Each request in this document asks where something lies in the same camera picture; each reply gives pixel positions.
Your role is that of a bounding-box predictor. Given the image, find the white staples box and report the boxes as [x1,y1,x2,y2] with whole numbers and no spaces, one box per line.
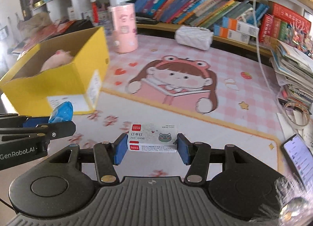
[127,123,178,153]

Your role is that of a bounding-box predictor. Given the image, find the red hanging tassel ornament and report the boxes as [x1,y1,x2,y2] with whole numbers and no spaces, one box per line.
[90,0,99,23]

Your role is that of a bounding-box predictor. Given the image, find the pink cartoon desk mat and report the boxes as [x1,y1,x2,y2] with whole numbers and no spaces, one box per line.
[67,35,285,172]

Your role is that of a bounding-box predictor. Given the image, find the white hanging cable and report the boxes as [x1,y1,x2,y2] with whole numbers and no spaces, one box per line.
[251,0,287,109]

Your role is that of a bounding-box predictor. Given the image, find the red dictionary books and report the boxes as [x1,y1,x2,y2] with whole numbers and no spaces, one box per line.
[258,1,311,48]

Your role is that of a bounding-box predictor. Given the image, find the yellow cardboard box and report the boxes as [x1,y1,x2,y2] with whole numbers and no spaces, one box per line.
[1,27,110,116]

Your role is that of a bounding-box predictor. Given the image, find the black smartphone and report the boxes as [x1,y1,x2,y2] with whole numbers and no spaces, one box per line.
[281,134,313,187]

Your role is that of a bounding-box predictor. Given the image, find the row of colourful books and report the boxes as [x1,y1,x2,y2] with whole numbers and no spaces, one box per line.
[134,0,268,30]

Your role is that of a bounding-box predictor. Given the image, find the red paper packets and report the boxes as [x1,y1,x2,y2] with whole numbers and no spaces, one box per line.
[22,21,75,51]

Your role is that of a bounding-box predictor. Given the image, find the stack of papers and notebooks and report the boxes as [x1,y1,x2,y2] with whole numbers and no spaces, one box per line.
[271,41,312,108]

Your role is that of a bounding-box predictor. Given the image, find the beige crumpled cloth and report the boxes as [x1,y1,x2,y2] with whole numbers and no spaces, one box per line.
[17,12,52,38]

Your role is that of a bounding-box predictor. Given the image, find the pink cylindrical pen holder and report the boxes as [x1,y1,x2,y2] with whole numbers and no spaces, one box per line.
[109,3,138,53]

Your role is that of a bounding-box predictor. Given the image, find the orange white box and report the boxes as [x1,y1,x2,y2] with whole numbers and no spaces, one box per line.
[213,24,250,44]
[222,17,259,38]

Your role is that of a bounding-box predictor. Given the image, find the pink plush pig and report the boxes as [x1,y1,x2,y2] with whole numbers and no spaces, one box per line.
[40,50,74,72]

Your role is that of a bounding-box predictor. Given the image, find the white quilted pouch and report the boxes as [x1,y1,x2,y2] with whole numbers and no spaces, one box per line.
[174,26,214,51]

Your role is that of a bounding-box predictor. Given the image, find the upper orange white box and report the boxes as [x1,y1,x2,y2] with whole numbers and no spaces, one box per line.
[222,17,259,38]

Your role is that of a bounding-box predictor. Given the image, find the lower orange white box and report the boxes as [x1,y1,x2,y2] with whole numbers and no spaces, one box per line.
[213,24,250,44]

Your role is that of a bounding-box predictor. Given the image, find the coiled bracelet ring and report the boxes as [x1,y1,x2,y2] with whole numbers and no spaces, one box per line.
[281,101,311,126]

